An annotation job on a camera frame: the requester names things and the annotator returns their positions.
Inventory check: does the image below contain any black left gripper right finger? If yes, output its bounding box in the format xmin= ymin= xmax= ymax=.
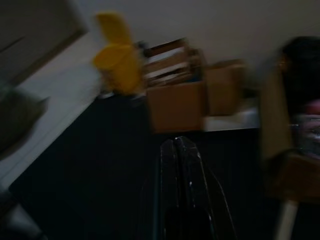
xmin=174 ymin=136 xmax=216 ymax=240

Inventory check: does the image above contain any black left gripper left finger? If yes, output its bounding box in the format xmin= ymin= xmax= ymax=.
xmin=149 ymin=139 xmax=180 ymax=240

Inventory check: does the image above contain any yellow rubbish bin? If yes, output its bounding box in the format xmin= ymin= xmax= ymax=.
xmin=92 ymin=11 xmax=147 ymax=97

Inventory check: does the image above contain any white flat board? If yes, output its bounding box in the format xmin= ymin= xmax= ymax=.
xmin=203 ymin=106 xmax=260 ymax=131

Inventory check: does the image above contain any black floor mat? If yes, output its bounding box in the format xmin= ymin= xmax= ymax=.
xmin=8 ymin=94 xmax=320 ymax=240

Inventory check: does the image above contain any small closed cardboard box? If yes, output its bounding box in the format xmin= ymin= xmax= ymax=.
xmin=204 ymin=59 xmax=248 ymax=117

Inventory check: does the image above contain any brown wooden furniture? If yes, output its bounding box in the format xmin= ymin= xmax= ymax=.
xmin=258 ymin=62 xmax=320 ymax=201

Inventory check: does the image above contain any black bag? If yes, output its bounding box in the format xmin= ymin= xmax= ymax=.
xmin=281 ymin=36 xmax=320 ymax=116

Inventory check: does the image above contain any grey-green cloth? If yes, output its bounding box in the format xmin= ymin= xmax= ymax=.
xmin=0 ymin=84 xmax=50 ymax=159

